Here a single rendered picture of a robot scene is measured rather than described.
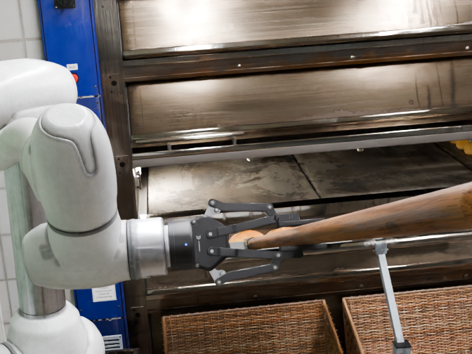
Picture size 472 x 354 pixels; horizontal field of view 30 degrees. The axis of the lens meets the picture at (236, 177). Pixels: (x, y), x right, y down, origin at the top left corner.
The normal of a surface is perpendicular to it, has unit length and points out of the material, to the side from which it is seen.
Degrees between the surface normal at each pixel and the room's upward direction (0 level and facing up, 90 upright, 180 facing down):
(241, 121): 68
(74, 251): 103
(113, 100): 90
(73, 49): 90
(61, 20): 90
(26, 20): 90
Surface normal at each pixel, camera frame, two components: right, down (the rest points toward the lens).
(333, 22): 0.07, -0.07
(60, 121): 0.07, -0.75
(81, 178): 0.36, 0.43
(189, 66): 0.10, 0.27
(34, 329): -0.11, -0.31
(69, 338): 0.73, 0.14
